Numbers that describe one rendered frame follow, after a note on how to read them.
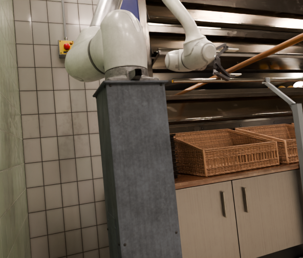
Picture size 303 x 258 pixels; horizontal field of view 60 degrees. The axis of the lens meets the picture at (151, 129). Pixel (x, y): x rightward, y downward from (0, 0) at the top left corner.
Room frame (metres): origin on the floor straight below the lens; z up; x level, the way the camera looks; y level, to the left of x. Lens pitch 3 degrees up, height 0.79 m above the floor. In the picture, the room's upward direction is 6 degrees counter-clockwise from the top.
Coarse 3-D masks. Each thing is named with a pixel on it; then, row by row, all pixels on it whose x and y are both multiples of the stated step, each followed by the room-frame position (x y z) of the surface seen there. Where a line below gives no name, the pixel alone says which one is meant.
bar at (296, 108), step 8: (176, 80) 1.57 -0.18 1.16; (184, 80) 1.59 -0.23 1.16; (192, 80) 1.61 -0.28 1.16; (200, 80) 1.63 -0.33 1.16; (208, 80) 1.65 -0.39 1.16; (216, 80) 1.67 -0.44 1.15; (224, 80) 1.69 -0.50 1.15; (232, 80) 1.72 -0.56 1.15; (240, 80) 1.74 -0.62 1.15; (248, 80) 1.76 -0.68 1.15; (256, 80) 1.79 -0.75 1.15; (264, 80) 1.81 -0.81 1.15; (272, 80) 1.84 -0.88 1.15; (280, 80) 1.86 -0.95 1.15; (288, 80) 1.89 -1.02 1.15; (296, 80) 1.92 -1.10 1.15; (272, 88) 1.77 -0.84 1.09; (280, 96) 1.72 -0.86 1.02; (296, 104) 1.60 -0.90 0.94; (296, 112) 1.61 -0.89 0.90; (296, 120) 1.62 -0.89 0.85; (296, 128) 1.62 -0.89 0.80; (296, 136) 1.63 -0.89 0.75
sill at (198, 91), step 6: (180, 90) 2.00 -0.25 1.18; (186, 90) 2.02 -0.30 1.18; (192, 90) 2.04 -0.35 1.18; (198, 90) 2.05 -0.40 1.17; (204, 90) 2.07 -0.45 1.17; (210, 90) 2.09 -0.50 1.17; (216, 90) 2.11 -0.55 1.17; (222, 90) 2.13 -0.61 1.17; (228, 90) 2.15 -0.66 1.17; (234, 90) 2.17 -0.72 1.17; (240, 90) 2.19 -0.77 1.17; (246, 90) 2.22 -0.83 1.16; (252, 90) 2.24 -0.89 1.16; (258, 90) 2.26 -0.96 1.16; (264, 90) 2.28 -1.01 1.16; (270, 90) 2.31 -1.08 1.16; (282, 90) 2.35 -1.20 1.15; (288, 90) 2.38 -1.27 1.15; (294, 90) 2.40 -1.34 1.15; (300, 90) 2.43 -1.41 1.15
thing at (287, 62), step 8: (160, 56) 1.82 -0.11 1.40; (224, 56) 1.98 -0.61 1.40; (232, 56) 2.00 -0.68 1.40; (240, 56) 2.03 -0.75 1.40; (248, 56) 2.05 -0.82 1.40; (272, 56) 2.14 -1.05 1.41; (280, 56) 2.17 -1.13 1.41; (288, 56) 2.20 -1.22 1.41; (296, 56) 2.23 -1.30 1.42; (152, 64) 1.93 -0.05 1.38; (160, 64) 1.93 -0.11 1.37; (224, 64) 2.12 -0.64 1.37; (232, 64) 2.14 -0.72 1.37; (256, 64) 2.22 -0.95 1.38; (264, 64) 2.25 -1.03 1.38; (272, 64) 2.28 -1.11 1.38; (280, 64) 2.31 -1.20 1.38; (288, 64) 2.34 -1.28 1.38; (296, 64) 2.37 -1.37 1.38
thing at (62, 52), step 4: (60, 40) 1.64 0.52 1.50; (64, 40) 1.65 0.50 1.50; (68, 40) 1.66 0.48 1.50; (72, 40) 1.67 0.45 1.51; (60, 44) 1.64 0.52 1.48; (60, 48) 1.64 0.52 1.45; (60, 52) 1.64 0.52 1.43; (64, 52) 1.64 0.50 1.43; (60, 56) 1.67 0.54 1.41; (64, 56) 1.67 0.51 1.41
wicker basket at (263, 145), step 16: (176, 144) 1.77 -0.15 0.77; (192, 144) 1.95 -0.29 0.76; (208, 144) 2.00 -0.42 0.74; (224, 144) 2.05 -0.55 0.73; (240, 144) 1.98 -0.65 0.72; (256, 144) 1.61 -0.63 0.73; (272, 144) 1.67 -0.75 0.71; (176, 160) 1.79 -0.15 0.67; (192, 160) 1.59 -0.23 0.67; (208, 160) 1.48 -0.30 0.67; (224, 160) 1.52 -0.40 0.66; (240, 160) 1.56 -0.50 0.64; (256, 160) 1.61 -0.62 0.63; (272, 160) 1.66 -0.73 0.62; (208, 176) 1.48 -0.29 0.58
